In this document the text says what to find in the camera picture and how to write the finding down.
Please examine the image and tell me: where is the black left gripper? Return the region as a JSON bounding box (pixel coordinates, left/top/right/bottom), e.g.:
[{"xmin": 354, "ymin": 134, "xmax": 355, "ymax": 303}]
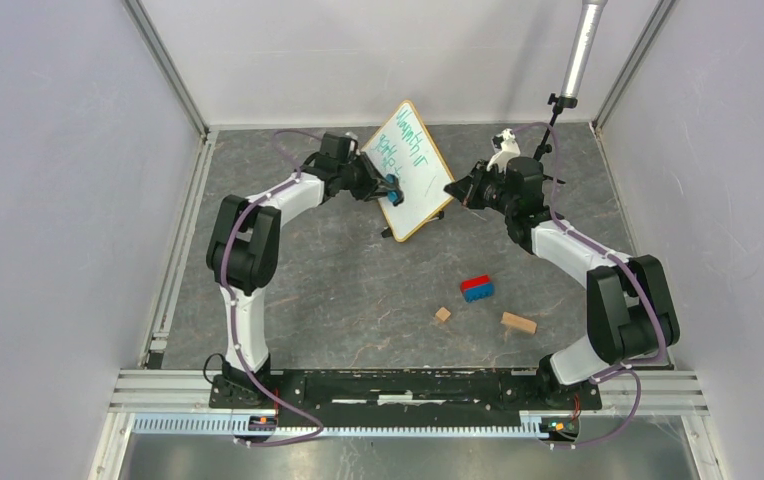
[{"xmin": 337, "ymin": 152, "xmax": 394, "ymax": 203}]

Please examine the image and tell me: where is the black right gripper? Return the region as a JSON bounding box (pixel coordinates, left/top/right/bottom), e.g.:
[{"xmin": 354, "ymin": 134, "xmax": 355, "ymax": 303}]
[{"xmin": 444, "ymin": 160, "xmax": 515, "ymax": 217}]

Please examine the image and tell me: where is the blue whiteboard eraser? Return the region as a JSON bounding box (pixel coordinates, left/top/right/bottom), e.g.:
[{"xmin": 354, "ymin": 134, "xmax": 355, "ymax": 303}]
[{"xmin": 385, "ymin": 174, "xmax": 404, "ymax": 207}]

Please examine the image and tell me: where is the small wood-framed whiteboard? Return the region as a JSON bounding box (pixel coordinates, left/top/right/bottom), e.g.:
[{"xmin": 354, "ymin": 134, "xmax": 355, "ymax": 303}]
[{"xmin": 362, "ymin": 100, "xmax": 454, "ymax": 242}]

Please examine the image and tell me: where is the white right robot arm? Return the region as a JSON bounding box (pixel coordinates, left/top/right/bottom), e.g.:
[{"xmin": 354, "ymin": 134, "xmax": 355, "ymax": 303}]
[{"xmin": 444, "ymin": 157, "xmax": 681, "ymax": 408}]

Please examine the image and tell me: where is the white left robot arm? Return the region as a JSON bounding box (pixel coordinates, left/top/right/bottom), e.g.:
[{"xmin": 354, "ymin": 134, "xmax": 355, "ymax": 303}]
[{"xmin": 206, "ymin": 133, "xmax": 405, "ymax": 408}]

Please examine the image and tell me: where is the red and blue toy brick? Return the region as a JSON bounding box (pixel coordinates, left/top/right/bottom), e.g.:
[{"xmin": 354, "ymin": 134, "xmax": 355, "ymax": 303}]
[{"xmin": 460, "ymin": 275, "xmax": 495, "ymax": 303}]

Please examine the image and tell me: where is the small wooden cube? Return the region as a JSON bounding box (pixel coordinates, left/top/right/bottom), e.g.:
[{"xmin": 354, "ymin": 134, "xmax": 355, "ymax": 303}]
[{"xmin": 434, "ymin": 307, "xmax": 452, "ymax": 323}]

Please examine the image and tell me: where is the black tripod stand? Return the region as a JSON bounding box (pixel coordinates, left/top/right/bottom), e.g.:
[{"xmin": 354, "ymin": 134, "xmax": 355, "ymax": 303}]
[{"xmin": 533, "ymin": 93, "xmax": 578, "ymax": 185}]

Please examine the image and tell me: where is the long wooden block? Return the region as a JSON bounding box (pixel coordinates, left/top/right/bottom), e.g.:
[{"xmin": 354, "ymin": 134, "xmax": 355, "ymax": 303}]
[{"xmin": 501, "ymin": 312, "xmax": 537, "ymax": 335}]

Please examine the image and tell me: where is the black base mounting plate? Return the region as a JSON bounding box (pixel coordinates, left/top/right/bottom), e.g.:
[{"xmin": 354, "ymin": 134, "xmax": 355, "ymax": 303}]
[{"xmin": 208, "ymin": 368, "xmax": 603, "ymax": 429}]

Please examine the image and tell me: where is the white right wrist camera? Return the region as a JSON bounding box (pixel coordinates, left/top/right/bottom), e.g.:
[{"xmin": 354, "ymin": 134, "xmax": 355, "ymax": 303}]
[{"xmin": 486, "ymin": 128, "xmax": 521, "ymax": 173}]

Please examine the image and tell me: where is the slotted cable duct rail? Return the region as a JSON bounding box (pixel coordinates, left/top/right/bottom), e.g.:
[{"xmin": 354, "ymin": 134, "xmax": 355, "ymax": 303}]
[{"xmin": 131, "ymin": 413, "xmax": 582, "ymax": 439}]

